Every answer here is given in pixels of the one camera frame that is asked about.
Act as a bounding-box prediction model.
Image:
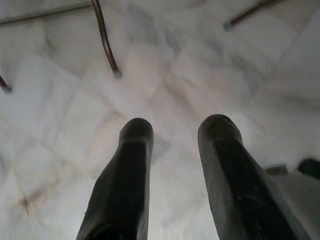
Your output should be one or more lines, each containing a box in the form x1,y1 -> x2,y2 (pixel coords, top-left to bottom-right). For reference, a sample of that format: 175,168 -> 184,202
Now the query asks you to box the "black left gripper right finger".
197,114 -> 310,240

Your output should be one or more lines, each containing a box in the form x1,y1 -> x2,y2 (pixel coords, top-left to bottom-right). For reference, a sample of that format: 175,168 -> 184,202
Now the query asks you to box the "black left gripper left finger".
75,117 -> 154,240

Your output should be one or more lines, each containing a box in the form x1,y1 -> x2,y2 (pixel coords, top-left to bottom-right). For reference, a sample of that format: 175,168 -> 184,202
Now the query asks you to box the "black robot foot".
297,157 -> 320,180

